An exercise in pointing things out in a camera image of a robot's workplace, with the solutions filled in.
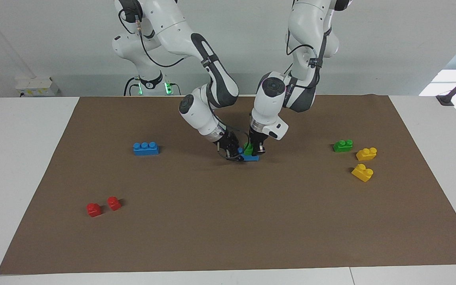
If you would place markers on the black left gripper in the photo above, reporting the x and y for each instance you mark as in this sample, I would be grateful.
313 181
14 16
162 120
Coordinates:
259 139

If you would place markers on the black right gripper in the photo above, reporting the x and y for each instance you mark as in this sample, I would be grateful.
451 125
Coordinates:
228 143

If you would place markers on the green two-stud toy block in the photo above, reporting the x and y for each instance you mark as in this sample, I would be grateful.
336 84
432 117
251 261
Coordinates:
248 150
342 146

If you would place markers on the blue three-stud toy block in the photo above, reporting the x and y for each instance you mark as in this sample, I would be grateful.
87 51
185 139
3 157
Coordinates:
145 149
251 158

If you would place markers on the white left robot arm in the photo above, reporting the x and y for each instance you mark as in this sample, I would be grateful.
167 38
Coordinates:
269 107

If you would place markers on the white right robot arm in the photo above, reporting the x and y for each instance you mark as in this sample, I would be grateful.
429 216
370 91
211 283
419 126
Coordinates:
168 27

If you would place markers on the yellow two-stud toy block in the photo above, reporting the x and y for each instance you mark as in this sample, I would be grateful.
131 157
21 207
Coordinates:
362 173
366 154

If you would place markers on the red one-stud toy block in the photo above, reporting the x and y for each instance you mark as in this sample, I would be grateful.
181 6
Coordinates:
114 204
94 210

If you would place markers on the brown paper table mat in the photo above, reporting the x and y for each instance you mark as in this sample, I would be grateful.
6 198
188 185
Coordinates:
228 221

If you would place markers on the white wall socket box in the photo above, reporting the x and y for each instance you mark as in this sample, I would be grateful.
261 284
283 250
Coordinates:
36 87

